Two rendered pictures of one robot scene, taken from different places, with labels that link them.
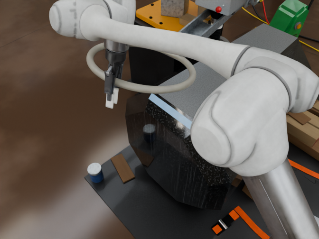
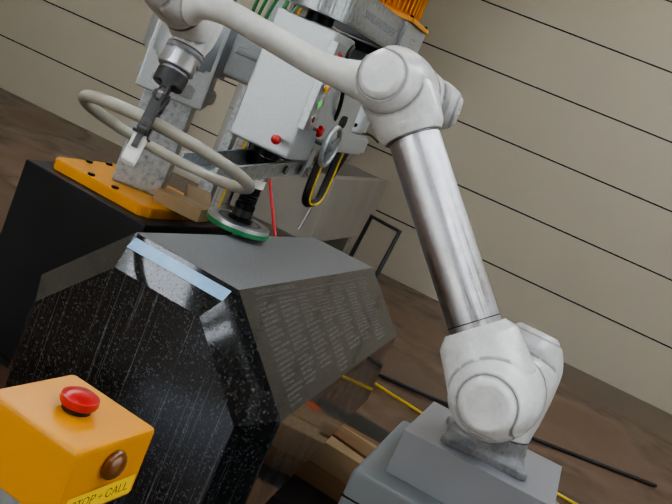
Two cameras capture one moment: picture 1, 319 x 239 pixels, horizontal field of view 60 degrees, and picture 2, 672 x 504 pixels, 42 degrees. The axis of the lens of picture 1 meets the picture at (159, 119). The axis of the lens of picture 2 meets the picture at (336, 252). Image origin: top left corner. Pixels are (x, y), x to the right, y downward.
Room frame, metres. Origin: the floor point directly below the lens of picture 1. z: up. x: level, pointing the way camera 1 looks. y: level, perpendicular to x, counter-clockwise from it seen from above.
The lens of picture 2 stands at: (-1.19, 0.54, 1.48)
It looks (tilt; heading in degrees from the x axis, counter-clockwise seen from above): 11 degrees down; 335
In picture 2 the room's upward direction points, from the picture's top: 23 degrees clockwise
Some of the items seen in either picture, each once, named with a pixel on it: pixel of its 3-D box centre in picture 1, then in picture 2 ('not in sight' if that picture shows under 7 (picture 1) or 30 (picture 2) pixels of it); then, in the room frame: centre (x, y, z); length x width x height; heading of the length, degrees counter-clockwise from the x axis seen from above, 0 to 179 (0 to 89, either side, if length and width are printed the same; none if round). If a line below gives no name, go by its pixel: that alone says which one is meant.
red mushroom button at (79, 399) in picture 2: not in sight; (79, 400); (-0.39, 0.37, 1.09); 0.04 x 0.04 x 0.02
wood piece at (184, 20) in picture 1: (193, 22); (182, 205); (1.97, -0.26, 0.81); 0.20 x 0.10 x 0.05; 51
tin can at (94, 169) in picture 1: (95, 172); not in sight; (1.07, 0.48, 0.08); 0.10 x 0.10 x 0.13
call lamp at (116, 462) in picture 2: not in sight; (114, 465); (-0.44, 0.32, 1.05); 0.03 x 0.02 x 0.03; 133
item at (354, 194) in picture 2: not in sight; (304, 217); (4.62, -1.81, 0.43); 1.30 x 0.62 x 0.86; 140
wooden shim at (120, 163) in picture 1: (122, 167); not in sight; (1.16, 0.29, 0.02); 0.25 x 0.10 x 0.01; 30
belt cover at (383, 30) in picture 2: not in sight; (357, 22); (1.79, -0.56, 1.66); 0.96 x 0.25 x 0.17; 141
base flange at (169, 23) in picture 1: (174, 13); (137, 188); (2.19, -0.13, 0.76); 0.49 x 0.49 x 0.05; 43
